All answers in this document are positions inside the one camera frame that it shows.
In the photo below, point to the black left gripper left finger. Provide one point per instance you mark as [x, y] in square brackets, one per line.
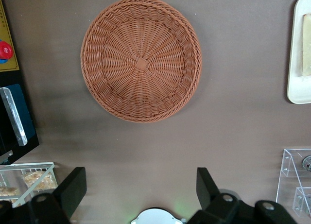
[73, 190]

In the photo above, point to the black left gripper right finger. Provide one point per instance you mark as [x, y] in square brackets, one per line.
[206, 187]

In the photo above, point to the triangular sandwich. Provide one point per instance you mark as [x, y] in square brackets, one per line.
[306, 44]

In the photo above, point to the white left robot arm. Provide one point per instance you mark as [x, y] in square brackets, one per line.
[158, 216]

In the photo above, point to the brown round wicker basket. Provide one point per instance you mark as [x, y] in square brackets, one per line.
[141, 63]

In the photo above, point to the beige plastic tray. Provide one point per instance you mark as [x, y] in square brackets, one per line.
[295, 63]

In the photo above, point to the clear fried snack bag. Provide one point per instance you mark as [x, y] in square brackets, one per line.
[8, 192]
[40, 181]

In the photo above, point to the black yellow control box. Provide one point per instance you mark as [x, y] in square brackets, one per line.
[29, 117]

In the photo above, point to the clear acrylic bottle rack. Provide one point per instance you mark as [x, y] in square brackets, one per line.
[289, 160]

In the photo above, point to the red emergency stop button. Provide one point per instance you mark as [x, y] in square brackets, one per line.
[5, 51]

